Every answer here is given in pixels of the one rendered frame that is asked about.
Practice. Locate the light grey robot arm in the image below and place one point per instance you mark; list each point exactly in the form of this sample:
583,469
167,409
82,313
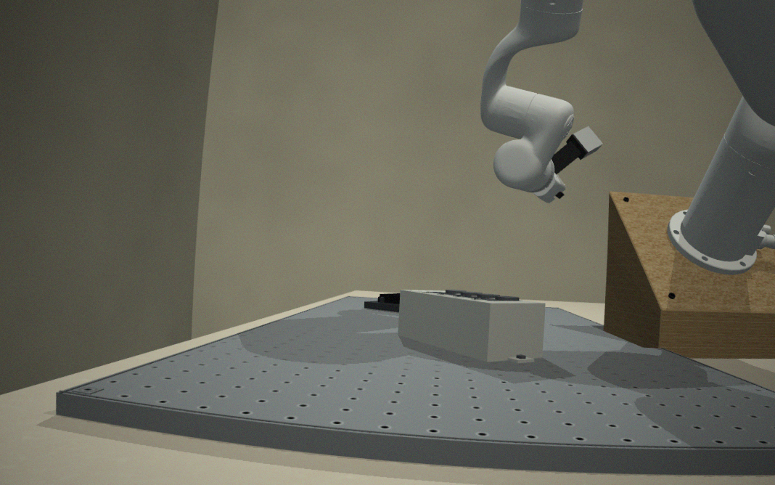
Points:
724,225

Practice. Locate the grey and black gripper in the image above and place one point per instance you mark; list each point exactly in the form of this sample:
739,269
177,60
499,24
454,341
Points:
556,187

